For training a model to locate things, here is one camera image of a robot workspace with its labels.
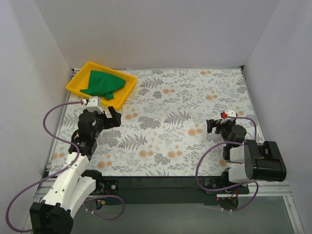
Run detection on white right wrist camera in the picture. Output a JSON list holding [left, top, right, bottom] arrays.
[[221, 109, 237, 119]]

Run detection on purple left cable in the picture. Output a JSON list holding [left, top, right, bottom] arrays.
[[5, 101, 125, 232]]

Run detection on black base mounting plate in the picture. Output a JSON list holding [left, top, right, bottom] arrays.
[[80, 175, 250, 205]]

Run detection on green t shirt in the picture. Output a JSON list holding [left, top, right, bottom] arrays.
[[80, 70, 126, 100]]

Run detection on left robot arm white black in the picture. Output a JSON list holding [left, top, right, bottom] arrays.
[[30, 106, 121, 234]]

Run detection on purple cable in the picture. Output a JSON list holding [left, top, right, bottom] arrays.
[[5, 101, 125, 232], [195, 115, 259, 212]]

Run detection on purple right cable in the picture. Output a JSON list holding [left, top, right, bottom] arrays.
[[195, 115, 259, 212]]

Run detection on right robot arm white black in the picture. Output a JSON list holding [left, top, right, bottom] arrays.
[[205, 119, 287, 194]]

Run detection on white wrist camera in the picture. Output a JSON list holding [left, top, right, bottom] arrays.
[[221, 109, 237, 119], [86, 96, 103, 112]]

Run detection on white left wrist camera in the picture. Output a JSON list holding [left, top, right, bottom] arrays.
[[86, 96, 103, 112]]

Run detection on floral table mat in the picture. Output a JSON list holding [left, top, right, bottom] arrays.
[[48, 68, 264, 176]]

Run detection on yellow plastic tray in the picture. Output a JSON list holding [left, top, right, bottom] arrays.
[[66, 62, 137, 110]]

